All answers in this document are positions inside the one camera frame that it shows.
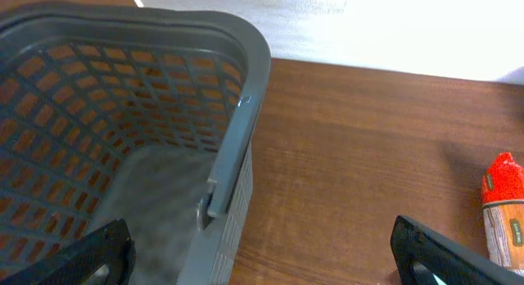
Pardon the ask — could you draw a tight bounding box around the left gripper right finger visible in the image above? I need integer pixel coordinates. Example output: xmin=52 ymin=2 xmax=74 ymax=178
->
xmin=391 ymin=215 xmax=523 ymax=285

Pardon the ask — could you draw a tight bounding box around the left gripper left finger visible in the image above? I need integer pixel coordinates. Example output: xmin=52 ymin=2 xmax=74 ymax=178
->
xmin=1 ymin=219 xmax=136 ymax=285

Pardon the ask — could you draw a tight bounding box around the orange spaghetti packet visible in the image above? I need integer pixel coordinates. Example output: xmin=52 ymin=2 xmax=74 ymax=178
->
xmin=481 ymin=152 xmax=523 ymax=276

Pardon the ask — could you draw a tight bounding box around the grey plastic mesh basket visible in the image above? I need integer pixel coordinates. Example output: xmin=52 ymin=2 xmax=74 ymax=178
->
xmin=1 ymin=2 xmax=271 ymax=284

